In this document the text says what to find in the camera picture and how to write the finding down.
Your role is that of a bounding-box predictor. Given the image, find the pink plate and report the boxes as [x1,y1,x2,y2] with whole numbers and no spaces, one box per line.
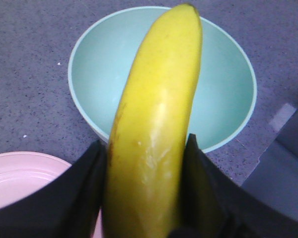
[0,153,101,238]

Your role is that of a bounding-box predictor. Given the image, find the yellow banana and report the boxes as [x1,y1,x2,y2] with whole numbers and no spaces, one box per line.
[102,3,202,238]

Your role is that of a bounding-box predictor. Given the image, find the green bowl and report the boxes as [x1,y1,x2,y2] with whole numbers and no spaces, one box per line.
[68,6,257,153]

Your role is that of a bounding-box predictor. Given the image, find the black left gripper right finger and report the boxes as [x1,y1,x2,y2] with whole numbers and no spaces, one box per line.
[168,134,298,238]

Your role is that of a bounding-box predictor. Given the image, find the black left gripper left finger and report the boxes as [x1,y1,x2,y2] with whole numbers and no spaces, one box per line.
[0,141,106,238]

